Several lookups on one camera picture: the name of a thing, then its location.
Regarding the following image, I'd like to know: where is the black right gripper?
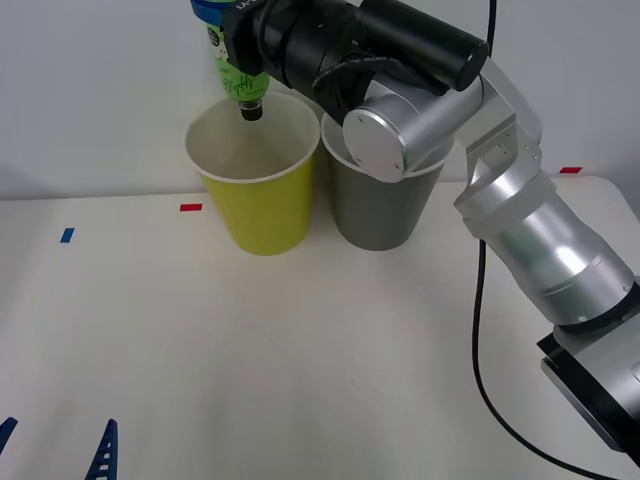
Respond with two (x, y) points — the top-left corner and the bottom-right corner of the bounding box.
(189, 0), (274, 76)

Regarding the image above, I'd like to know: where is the yellow-green plastic bin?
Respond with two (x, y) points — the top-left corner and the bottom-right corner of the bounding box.
(183, 92), (321, 258)

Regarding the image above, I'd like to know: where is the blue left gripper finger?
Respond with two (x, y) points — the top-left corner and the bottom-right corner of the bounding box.
(0, 416), (19, 451)
(83, 418), (119, 480)

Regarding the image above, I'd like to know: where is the green label plastic bottle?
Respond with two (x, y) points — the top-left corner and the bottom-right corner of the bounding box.
(204, 19), (271, 124)

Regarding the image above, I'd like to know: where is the grey plastic bin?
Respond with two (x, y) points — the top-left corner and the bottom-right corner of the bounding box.
(319, 112), (449, 253)

